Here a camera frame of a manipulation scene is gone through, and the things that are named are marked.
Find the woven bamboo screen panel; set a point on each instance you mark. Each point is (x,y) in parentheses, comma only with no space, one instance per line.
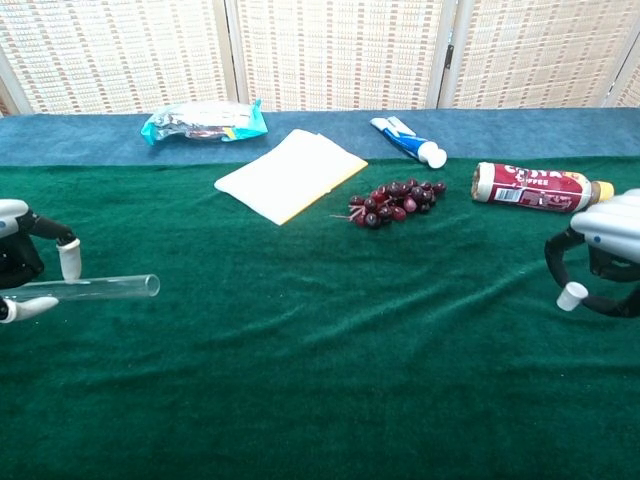
(340,55)
(631,87)
(115,55)
(540,55)

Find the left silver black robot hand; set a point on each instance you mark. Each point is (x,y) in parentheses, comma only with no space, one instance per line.
(15,250)

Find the bunch of red grapes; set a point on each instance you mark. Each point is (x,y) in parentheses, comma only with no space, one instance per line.
(400,202)

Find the red Costa coffee bottle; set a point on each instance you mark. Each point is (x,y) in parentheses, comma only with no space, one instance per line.
(535,190)

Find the green velvet table cloth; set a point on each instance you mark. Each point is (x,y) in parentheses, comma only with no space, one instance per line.
(300,350)

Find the blue table cloth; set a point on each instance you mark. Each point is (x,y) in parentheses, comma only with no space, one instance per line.
(75,140)

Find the transparent glass test tube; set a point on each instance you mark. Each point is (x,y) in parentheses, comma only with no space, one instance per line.
(115,288)

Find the white tube cap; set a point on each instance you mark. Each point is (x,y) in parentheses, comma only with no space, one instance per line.
(570,297)

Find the teal snack packet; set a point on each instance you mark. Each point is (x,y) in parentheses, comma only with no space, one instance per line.
(200,122)

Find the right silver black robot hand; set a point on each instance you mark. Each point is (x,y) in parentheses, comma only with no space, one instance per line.
(612,225)

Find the blue white toothpaste tube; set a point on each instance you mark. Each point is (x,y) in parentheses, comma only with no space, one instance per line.
(410,142)

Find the white yellow paper pad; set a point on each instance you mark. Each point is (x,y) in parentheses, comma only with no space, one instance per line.
(290,175)

